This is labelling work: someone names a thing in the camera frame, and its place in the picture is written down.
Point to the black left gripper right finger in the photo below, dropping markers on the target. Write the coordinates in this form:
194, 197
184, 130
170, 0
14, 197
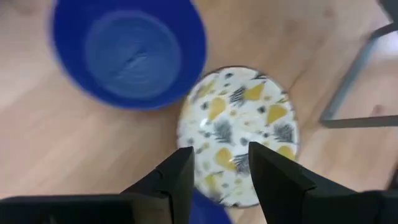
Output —
286, 196

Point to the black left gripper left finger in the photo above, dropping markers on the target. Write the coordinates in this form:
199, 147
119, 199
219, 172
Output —
174, 189

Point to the blue mini bowl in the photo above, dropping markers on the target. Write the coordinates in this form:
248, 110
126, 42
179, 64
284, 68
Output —
130, 56
205, 211

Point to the yellow pear pattern mini bowl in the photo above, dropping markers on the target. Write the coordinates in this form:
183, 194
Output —
236, 118

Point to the grey perforated metal shelf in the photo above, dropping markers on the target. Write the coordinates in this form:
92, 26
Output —
367, 122

